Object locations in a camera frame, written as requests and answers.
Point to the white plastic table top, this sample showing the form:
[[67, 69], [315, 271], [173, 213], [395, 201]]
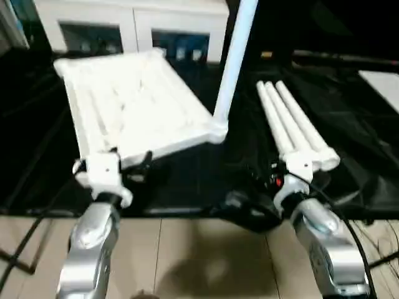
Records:
[[131, 99]]

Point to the white plastic table leg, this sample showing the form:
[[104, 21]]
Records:
[[305, 121], [271, 115], [286, 118], [233, 62]]

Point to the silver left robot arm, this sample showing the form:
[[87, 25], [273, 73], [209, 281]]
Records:
[[90, 236]]

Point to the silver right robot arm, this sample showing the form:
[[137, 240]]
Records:
[[324, 236]]

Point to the black work mat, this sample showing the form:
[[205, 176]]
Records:
[[358, 149]]

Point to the white mug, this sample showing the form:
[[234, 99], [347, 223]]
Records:
[[196, 54]]

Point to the black metal table strut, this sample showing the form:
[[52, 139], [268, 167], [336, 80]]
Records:
[[385, 258]]

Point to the black metal rod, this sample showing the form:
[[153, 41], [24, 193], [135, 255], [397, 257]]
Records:
[[343, 57]]

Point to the white cabinet with glass doors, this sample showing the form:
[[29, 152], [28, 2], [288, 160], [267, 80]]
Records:
[[134, 18]]

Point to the white flat board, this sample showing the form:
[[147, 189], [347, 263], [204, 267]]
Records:
[[383, 87]]

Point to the black case with yellow label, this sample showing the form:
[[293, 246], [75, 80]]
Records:
[[274, 28]]

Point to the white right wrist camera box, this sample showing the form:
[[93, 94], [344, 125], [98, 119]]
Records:
[[297, 166]]

